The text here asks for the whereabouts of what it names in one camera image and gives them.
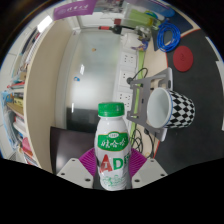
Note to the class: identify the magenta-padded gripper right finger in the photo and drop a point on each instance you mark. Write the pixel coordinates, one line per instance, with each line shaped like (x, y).
(137, 163)

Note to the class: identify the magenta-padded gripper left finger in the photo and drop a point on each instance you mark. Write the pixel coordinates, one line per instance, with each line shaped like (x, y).
(87, 163)

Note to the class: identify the white drink bottle green cap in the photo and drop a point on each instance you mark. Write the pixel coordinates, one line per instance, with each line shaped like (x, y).
(111, 143)

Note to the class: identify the purple translucent water bottle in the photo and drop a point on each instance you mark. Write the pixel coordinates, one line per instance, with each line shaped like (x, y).
(165, 10)

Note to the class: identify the large black desk mat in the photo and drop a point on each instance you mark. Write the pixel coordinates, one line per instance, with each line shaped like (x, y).
(200, 150)

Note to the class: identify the black white checkered mug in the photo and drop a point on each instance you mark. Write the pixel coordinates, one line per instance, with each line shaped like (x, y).
(181, 111)

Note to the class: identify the flat round red coaster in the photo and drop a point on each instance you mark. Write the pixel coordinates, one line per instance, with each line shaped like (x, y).
(183, 59)

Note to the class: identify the white round jar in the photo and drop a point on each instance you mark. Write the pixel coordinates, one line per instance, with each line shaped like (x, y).
(130, 40)

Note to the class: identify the dark navy mouse pad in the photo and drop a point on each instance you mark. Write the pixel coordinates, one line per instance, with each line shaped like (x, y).
(187, 28)

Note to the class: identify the ceiling lights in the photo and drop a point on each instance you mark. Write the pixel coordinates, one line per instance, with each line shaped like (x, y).
(44, 23)

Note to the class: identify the tall clear green-tinted glass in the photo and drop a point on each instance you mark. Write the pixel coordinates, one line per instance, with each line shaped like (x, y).
(140, 16)

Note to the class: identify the purple hanging banner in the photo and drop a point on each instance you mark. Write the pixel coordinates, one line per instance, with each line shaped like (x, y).
(73, 10)

